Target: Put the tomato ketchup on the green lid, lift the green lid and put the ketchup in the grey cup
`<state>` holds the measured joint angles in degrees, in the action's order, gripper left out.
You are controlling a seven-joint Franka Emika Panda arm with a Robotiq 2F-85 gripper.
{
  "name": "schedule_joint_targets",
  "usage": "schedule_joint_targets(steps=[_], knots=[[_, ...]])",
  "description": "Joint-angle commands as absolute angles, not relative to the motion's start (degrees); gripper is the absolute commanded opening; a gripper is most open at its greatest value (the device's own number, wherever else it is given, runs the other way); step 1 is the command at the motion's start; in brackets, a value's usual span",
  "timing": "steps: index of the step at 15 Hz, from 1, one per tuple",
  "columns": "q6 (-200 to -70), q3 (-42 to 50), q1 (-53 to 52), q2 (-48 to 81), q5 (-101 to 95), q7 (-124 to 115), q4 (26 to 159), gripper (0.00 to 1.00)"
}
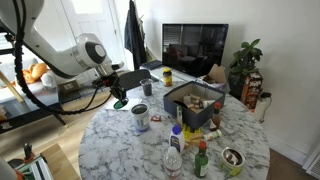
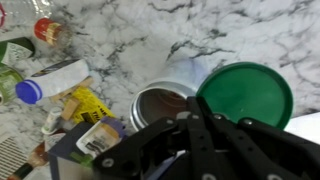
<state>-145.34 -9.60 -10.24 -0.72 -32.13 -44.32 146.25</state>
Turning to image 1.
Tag dark gray flat device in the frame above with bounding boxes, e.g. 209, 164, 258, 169
141, 59, 164, 71

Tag green potted plant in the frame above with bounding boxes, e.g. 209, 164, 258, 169
227, 37, 265, 100

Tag grey metal tin can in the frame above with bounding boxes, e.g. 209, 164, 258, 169
129, 102, 151, 133

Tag green round lid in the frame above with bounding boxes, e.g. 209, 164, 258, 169
112, 97, 130, 111

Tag hot sauce bottle red cap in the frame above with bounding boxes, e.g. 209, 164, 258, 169
209, 101, 223, 132

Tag yellow lid vitamin bottle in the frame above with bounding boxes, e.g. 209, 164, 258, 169
162, 67, 174, 88

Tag white television stand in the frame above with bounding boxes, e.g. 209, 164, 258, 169
139, 64, 232, 92

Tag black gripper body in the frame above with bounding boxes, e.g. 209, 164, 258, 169
100, 71, 124, 95

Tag white bottle with blue cap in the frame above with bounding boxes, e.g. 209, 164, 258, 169
168, 124, 186, 155

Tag small pale plastic bottle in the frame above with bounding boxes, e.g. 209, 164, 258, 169
202, 129, 223, 142

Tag green glass bottle red cap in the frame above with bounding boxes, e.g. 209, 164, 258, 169
193, 140, 210, 179

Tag beige outlet box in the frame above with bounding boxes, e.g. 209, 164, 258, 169
57, 79, 81, 95

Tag brown cardboard box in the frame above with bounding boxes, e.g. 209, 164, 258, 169
196, 63, 228, 90

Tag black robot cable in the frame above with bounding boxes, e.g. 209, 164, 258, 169
11, 0, 115, 116

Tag orange stuffed toy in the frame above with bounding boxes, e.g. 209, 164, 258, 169
21, 62, 50, 85

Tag brown snack packets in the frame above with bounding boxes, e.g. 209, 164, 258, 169
182, 93, 201, 110

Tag dark blue open box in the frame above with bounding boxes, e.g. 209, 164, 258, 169
162, 80, 227, 131

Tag orange cardboard carton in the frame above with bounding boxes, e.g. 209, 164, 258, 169
240, 71, 265, 113

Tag dark hanging clothes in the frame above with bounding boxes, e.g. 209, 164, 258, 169
123, 0, 148, 71

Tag red ketchup packet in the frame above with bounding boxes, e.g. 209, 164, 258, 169
150, 114, 163, 123

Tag black flat screen television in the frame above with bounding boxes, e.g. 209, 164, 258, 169
161, 22, 230, 79

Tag small white bottle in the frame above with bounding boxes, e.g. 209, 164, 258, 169
198, 98, 216, 110

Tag dark plastic cup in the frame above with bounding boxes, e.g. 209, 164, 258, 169
139, 78, 154, 97

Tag yellow packets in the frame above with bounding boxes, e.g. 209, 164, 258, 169
182, 123, 205, 148

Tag white door with window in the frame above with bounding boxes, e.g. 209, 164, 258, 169
60, 0, 127, 68

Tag clear plastic water bottle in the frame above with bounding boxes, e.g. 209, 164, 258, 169
162, 146, 184, 180

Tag open tin can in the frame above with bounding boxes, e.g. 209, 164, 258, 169
219, 147, 246, 178

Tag green white sachet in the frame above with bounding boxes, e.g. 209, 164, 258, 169
175, 105, 184, 126

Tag white wall heater grille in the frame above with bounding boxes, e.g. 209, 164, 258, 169
302, 142, 320, 180

